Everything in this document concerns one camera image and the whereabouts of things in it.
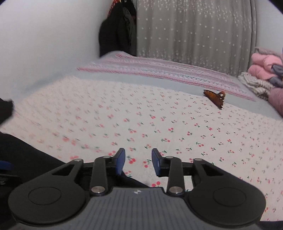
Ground mauve velvet quilt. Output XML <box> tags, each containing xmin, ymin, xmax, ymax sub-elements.
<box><xmin>268</xmin><ymin>88</ymin><xmax>283</xmax><ymax>116</ymax></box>

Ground pink folded clothing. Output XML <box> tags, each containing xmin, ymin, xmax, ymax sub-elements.
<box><xmin>247</xmin><ymin>53</ymin><xmax>282</xmax><ymax>81</ymax></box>

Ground cherry print bed sheet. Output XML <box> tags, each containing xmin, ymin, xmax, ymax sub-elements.
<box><xmin>1</xmin><ymin>77</ymin><xmax>282</xmax><ymax>221</ymax></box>

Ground grey folded garment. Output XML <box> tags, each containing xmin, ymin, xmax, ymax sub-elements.
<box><xmin>268</xmin><ymin>64</ymin><xmax>283</xmax><ymax>88</ymax></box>

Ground black pants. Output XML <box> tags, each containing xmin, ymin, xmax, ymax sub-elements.
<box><xmin>1</xmin><ymin>99</ymin><xmax>147</xmax><ymax>229</ymax></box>

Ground brown hair claw clip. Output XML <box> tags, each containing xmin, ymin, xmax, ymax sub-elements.
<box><xmin>203</xmin><ymin>90</ymin><xmax>226</xmax><ymax>109</ymax></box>

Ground grey star curtain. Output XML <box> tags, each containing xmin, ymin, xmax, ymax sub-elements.
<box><xmin>137</xmin><ymin>0</ymin><xmax>257</xmax><ymax>76</ymax></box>

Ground striped folded garment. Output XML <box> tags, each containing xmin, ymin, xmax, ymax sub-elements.
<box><xmin>237</xmin><ymin>72</ymin><xmax>274</xmax><ymax>101</ymax></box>

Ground black hanging clothes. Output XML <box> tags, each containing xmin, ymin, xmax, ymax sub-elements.
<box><xmin>98</xmin><ymin>1</ymin><xmax>137</xmax><ymax>57</ymax></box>

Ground pink striped blanket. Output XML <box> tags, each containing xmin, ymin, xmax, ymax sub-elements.
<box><xmin>77</xmin><ymin>51</ymin><xmax>254</xmax><ymax>101</ymax></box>

